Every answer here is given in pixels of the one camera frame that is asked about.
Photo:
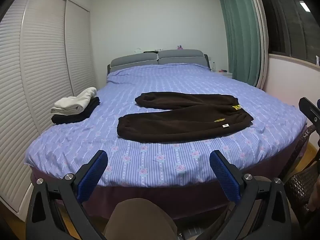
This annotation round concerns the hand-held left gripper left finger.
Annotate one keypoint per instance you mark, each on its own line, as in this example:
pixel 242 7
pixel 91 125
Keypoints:
pixel 92 177

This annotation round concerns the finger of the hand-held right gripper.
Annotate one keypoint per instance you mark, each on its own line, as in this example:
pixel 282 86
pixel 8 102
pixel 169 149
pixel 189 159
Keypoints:
pixel 310 110

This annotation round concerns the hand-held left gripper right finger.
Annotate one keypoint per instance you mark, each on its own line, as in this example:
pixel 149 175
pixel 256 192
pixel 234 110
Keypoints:
pixel 225 177

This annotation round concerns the dark brown fleece pants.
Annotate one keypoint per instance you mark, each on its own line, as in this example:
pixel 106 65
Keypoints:
pixel 180 125

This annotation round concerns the person's right forearm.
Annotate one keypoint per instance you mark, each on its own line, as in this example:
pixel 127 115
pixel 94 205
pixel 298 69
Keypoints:
pixel 314 200

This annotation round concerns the maroon bed base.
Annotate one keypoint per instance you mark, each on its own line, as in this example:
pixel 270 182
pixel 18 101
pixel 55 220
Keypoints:
pixel 150 200

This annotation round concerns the black folded garment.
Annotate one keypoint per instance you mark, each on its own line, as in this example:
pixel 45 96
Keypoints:
pixel 75 117

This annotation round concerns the person's leg in brown trousers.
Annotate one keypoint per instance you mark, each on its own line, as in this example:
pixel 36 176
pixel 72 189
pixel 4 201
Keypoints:
pixel 140 220

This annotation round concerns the brown wicker chair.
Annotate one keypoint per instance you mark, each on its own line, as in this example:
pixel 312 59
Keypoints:
pixel 300 187

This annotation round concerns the white folded garment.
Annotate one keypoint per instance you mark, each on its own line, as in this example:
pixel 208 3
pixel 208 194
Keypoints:
pixel 75 102

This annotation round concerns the white curtain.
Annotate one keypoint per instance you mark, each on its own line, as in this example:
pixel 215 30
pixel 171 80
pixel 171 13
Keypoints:
pixel 260 35

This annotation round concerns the dark window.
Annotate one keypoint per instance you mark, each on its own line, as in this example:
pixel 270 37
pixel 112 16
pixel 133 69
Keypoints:
pixel 287 22

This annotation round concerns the white nightstand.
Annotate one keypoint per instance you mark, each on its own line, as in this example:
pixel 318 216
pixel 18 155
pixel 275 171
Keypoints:
pixel 226 74

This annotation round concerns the clear plastic bottle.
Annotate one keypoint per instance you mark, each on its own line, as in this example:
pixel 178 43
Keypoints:
pixel 214 66

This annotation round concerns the green curtain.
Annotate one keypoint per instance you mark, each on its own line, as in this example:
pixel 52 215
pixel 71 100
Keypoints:
pixel 240 30

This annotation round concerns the white louvered wardrobe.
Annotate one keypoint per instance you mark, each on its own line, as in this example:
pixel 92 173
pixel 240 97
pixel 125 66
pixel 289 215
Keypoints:
pixel 40 80

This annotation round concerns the blue floral bed sheet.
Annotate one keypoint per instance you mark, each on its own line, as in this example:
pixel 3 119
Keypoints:
pixel 155 85

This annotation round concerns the grey headboard cushion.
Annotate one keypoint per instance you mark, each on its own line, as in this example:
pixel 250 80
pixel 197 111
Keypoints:
pixel 181 56
pixel 133 61

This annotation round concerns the small pink toy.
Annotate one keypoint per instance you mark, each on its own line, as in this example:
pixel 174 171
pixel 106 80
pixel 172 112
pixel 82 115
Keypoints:
pixel 179 47

